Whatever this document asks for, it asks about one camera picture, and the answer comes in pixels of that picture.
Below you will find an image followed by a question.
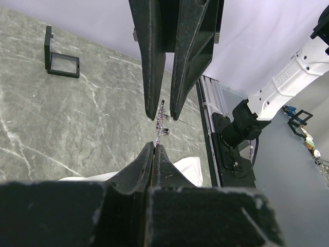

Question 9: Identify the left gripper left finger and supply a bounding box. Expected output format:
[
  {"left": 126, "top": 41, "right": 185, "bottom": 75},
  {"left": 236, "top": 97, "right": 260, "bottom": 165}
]
[{"left": 1, "top": 142, "right": 154, "bottom": 246}]

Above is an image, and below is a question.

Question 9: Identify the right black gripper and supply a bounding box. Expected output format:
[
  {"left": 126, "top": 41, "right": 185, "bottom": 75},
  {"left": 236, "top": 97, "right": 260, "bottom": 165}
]
[{"left": 129, "top": 0, "right": 223, "bottom": 120}]

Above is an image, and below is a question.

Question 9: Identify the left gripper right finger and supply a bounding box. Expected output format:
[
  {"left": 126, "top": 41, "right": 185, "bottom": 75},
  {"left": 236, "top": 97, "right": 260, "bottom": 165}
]
[{"left": 151, "top": 145, "right": 285, "bottom": 246}]

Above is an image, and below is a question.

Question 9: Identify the white camisole garment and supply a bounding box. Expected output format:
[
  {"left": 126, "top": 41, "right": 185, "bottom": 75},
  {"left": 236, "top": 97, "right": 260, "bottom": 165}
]
[{"left": 59, "top": 156, "right": 203, "bottom": 187}]

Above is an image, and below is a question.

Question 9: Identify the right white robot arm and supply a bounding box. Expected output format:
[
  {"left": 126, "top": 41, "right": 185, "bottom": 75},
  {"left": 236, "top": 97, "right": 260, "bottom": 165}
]
[{"left": 129, "top": 1, "right": 328, "bottom": 147}]

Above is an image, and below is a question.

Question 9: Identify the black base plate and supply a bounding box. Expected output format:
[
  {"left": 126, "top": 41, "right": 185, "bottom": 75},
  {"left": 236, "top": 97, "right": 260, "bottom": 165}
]
[{"left": 196, "top": 74, "right": 258, "bottom": 187}]

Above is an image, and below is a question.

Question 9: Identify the black square frame stand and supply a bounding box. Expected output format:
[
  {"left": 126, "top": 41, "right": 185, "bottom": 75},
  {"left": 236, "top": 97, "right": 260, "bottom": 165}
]
[{"left": 44, "top": 26, "right": 80, "bottom": 78}]

